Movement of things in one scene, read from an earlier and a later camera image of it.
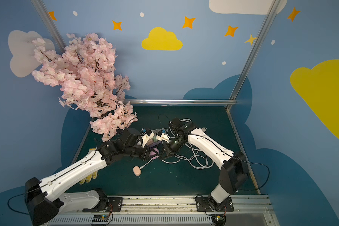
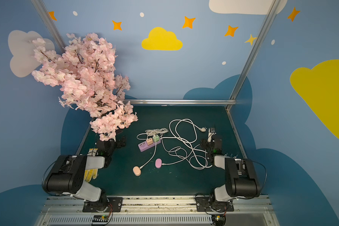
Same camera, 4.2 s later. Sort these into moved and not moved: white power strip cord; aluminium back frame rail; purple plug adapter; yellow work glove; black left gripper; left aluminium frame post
Moved: purple plug adapter; black left gripper
Not moved: aluminium back frame rail; yellow work glove; white power strip cord; left aluminium frame post
